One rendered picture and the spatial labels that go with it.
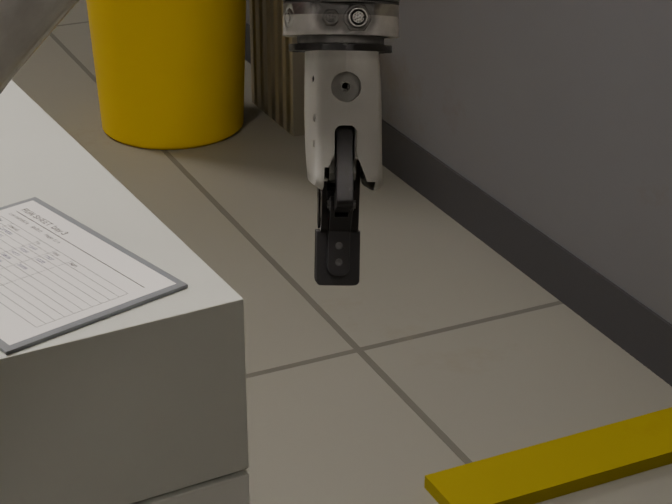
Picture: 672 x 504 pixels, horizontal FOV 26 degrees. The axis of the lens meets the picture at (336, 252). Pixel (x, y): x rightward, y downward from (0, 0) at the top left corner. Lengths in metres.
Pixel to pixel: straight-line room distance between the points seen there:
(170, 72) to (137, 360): 2.83
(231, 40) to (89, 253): 2.80
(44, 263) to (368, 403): 1.70
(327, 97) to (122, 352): 0.23
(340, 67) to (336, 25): 0.03
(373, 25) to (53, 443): 0.37
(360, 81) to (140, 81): 2.85
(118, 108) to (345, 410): 1.47
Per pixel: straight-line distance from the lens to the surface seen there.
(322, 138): 1.01
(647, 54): 2.75
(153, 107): 3.86
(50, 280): 1.07
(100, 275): 1.07
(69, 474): 1.05
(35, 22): 0.58
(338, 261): 1.06
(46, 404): 1.01
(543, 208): 3.14
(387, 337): 2.96
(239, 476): 1.11
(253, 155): 3.86
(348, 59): 1.02
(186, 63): 3.82
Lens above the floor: 1.45
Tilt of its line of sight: 26 degrees down
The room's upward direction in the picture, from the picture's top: straight up
